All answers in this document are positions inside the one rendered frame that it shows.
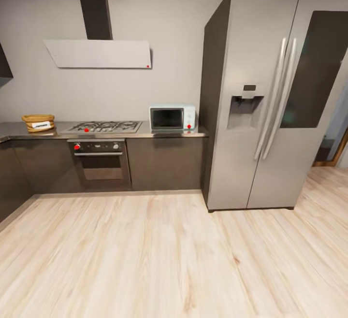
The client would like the popcorn bag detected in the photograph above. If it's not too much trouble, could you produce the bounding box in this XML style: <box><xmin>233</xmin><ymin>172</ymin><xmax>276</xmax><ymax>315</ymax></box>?
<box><xmin>22</xmin><ymin>115</ymin><xmax>56</xmax><ymax>132</ymax></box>

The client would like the microwave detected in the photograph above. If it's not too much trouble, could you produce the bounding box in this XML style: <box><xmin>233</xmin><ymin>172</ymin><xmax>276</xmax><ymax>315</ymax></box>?
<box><xmin>149</xmin><ymin>103</ymin><xmax>195</xmax><ymax>129</ymax></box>

